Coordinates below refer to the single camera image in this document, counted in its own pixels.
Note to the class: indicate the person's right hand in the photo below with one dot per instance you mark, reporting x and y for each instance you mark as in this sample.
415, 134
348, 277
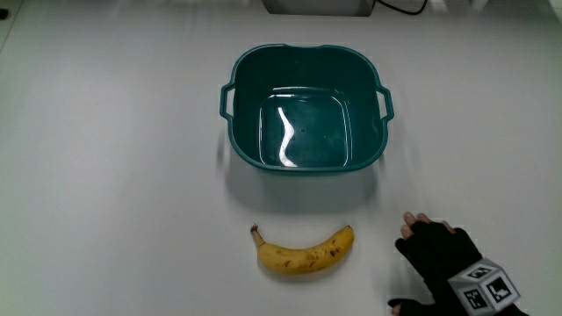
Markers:
439, 254

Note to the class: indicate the yellow banana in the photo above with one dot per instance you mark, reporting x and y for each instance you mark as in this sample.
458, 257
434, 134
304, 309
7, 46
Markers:
303, 258

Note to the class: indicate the white desk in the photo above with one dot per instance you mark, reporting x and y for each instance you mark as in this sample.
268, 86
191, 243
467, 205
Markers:
110, 175

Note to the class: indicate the teal plastic basin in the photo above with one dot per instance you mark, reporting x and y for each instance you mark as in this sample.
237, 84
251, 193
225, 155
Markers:
303, 127

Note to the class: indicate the grey box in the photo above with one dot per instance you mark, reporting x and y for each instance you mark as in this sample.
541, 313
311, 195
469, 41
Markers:
318, 6

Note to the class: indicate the small black object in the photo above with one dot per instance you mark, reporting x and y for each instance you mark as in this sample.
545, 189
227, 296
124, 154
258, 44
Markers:
3, 13

